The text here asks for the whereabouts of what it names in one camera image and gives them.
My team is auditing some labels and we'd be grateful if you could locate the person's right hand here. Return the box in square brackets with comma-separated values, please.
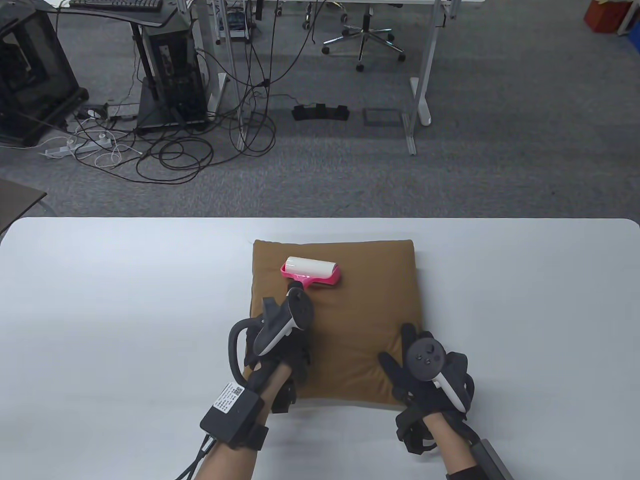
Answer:
[378, 323, 476, 419]

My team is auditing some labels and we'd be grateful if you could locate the person's left hand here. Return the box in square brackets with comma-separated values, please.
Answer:
[243, 289, 313, 413]

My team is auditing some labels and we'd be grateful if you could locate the brown square pillow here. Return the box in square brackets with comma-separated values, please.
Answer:
[243, 239, 426, 407]

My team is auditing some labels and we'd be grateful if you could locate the pink lint roller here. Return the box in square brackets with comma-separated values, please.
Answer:
[280, 256, 342, 293]

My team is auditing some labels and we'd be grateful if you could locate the person's right forearm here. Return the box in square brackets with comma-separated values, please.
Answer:
[427, 415, 478, 480]

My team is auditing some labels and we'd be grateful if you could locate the person's left forearm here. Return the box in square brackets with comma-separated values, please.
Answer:
[197, 365, 296, 480]

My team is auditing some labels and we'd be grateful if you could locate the black and white controller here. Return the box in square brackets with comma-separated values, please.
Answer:
[406, 332, 468, 413]
[228, 289, 314, 386]

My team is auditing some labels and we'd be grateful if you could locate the black box with white label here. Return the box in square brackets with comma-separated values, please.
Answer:
[200, 382, 269, 451]

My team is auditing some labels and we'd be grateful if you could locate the black wrist box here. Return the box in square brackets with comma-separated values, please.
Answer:
[470, 437, 516, 480]

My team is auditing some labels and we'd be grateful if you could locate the black foot pedal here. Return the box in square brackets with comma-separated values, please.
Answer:
[292, 103, 350, 122]

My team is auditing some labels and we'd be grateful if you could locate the white desk leg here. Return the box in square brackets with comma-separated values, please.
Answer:
[409, 0, 451, 127]
[190, 0, 229, 117]

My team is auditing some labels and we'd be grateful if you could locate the grey power strip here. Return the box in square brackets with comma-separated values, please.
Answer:
[75, 102, 140, 121]

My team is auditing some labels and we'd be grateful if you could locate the white power strip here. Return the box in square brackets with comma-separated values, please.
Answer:
[40, 135, 113, 160]

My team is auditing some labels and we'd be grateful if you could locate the black computer tower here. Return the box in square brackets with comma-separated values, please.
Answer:
[142, 25, 208, 126]

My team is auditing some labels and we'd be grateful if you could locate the dark brown table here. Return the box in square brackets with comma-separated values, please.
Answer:
[0, 179, 48, 236]

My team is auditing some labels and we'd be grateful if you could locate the office chair with chrome base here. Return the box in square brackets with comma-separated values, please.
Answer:
[321, 0, 407, 73]

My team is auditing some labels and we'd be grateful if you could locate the chrome chair base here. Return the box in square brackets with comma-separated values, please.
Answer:
[301, 0, 349, 30]

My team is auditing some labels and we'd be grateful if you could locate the black desk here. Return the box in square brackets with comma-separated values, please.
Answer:
[31, 0, 211, 137]

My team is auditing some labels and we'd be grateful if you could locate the black glass computer case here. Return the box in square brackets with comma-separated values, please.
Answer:
[0, 7, 90, 147]

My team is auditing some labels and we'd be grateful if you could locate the black keyboard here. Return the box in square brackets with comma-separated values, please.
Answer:
[69, 0, 164, 12]

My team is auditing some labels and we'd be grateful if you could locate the red box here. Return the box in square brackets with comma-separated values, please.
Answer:
[584, 0, 635, 34]

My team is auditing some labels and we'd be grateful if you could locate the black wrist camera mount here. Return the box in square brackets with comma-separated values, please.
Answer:
[272, 380, 298, 415]
[396, 407, 437, 455]

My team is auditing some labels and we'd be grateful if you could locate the tangle of black cables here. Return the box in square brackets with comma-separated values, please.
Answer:
[55, 0, 326, 185]

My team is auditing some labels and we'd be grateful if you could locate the silver aluminium rail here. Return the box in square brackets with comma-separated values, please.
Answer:
[401, 112, 417, 156]

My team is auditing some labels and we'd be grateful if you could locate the white cable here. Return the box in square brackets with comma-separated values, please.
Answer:
[95, 142, 143, 168]

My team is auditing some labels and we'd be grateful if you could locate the silver aluminium post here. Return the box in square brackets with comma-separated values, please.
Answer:
[215, 0, 247, 151]

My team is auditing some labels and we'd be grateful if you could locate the white shelf frame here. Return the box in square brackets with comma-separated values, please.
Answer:
[616, 0, 640, 37]

